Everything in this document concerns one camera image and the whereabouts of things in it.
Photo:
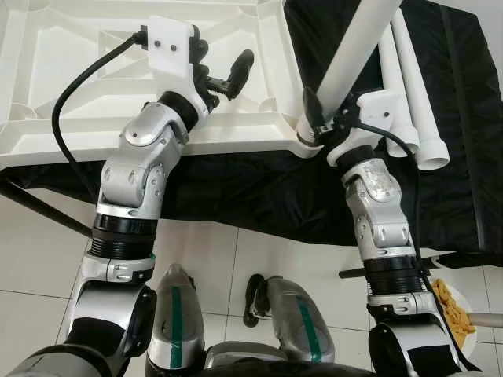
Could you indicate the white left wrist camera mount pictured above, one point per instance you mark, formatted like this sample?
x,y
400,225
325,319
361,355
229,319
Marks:
x,y
169,47

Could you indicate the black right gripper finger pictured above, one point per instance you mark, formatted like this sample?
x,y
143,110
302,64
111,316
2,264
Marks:
x,y
313,108

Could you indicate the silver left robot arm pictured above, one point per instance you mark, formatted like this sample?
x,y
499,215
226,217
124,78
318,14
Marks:
x,y
134,181

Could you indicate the black metal table leg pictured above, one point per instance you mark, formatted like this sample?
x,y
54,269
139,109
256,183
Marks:
x,y
47,208
354,272

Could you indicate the silver left robot leg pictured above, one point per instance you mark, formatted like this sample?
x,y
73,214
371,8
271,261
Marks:
x,y
191,318

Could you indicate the white plastic table top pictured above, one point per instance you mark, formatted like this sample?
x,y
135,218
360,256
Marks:
x,y
236,129

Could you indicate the silver right robot leg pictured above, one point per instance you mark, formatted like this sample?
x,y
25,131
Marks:
x,y
292,314

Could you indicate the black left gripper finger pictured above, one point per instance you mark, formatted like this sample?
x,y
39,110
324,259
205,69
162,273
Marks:
x,y
241,71
202,53

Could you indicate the yellow crumpled cloth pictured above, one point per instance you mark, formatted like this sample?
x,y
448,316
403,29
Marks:
x,y
456,314

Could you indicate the silver robot leg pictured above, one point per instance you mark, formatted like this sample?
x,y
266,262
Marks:
x,y
292,314
191,318

